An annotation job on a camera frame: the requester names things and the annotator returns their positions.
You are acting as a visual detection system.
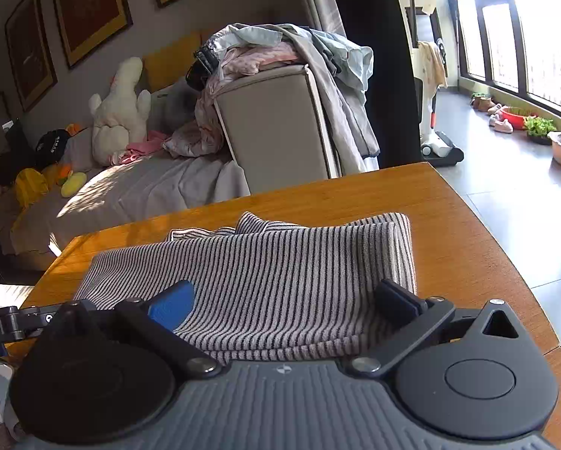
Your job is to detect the small green potted plant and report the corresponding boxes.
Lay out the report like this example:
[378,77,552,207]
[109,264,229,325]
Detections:
[524,115,557,146]

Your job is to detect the pink cloth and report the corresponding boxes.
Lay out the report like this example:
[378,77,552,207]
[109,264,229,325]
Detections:
[111,130,169,166]

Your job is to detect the white floor washer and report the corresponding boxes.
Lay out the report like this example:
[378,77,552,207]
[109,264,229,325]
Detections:
[403,0,465,166]

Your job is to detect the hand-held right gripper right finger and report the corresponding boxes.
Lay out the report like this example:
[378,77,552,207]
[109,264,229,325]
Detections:
[348,279,521,378]

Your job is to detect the beige hanging cloth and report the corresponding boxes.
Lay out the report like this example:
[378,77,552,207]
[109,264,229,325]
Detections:
[418,40,449,88]

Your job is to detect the beige sofa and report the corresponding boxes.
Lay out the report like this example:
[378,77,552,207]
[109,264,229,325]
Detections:
[0,33,344,270]

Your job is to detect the yellow plush toy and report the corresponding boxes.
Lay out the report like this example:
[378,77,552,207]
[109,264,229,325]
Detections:
[13,168,49,210]

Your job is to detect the black window frame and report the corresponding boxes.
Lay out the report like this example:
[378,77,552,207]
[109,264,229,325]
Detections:
[442,0,561,119]

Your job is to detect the white plush toy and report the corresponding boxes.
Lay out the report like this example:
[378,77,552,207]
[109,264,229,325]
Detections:
[88,57,153,166]

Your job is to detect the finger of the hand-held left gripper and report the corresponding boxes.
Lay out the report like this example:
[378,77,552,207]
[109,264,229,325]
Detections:
[17,306,63,333]

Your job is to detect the grey sofa sheet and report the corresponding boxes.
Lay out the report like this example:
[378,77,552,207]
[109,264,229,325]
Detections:
[0,150,252,268]

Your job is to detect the pink floral garment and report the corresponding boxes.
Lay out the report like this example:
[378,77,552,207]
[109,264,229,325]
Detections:
[162,40,305,158]

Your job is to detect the black striped garment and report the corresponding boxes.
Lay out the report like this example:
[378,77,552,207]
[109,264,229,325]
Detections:
[186,47,221,91]

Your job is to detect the grey cushion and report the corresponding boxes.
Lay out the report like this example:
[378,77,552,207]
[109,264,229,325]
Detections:
[150,77,204,139]

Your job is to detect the striped knit garment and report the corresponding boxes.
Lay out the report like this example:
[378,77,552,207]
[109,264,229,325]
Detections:
[73,211,418,366]

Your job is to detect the black pillar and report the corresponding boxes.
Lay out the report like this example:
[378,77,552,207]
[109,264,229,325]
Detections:
[324,0,432,170]

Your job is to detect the pink slippers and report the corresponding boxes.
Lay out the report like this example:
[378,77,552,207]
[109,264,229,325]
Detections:
[488,102,515,135]

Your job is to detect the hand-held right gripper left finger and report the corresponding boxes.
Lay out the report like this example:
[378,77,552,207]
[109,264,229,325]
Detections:
[46,280,220,380]

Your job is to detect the yellow-green plush toy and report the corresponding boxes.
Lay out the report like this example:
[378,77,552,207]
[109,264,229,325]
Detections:
[60,171,88,198]

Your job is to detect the red basin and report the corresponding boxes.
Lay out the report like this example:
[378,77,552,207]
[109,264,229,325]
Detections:
[500,106,537,131]

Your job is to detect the black cap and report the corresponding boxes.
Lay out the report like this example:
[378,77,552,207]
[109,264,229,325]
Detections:
[34,129,72,170]

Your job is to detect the yellow cushion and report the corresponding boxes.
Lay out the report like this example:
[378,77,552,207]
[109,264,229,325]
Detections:
[142,32,202,93]

